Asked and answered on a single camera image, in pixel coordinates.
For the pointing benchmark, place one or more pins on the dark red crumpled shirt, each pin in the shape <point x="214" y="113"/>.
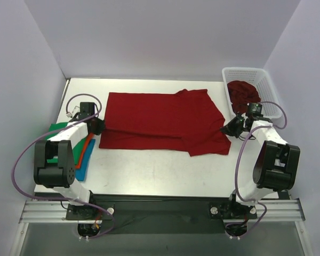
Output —
<point x="241" y="93"/>

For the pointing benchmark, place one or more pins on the red t shirt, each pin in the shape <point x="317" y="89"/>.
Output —
<point x="186" y="121"/>

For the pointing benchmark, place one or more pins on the blue folded t shirt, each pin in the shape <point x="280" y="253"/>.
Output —
<point x="80" y="174"/>

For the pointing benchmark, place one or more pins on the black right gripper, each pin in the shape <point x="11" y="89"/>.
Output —
<point x="230" y="128"/>

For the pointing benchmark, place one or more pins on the orange folded t shirt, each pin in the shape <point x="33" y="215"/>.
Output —
<point x="86" y="143"/>

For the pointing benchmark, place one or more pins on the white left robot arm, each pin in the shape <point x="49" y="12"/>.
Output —
<point x="54" y="164"/>

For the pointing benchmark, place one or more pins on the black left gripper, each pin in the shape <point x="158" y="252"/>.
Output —
<point x="98" y="126"/>

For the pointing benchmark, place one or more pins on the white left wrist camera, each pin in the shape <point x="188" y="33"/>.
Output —
<point x="72" y="113"/>

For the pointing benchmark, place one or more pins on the aluminium extrusion rail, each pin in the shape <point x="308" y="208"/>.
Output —
<point x="53" y="212"/>

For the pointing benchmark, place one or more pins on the white plastic basket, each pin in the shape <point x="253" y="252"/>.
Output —
<point x="257" y="77"/>

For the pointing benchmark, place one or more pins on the green folded t shirt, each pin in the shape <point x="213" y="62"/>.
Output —
<point x="78" y="144"/>

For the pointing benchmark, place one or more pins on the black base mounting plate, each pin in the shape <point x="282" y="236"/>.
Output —
<point x="131" y="214"/>

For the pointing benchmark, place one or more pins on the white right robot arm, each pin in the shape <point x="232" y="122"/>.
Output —
<point x="277" y="163"/>

